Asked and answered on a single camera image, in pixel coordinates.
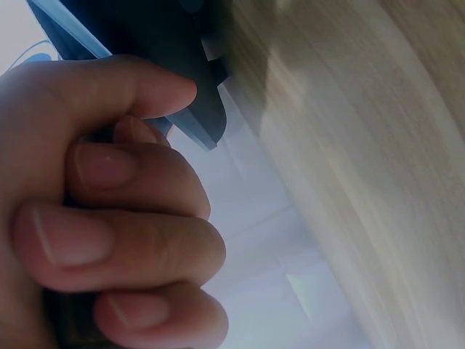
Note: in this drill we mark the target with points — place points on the person's left hand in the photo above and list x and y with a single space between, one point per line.
40 152

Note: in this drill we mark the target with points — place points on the person's left thumb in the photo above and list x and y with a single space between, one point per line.
120 85

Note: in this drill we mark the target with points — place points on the dark blue object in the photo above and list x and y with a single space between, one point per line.
160 40

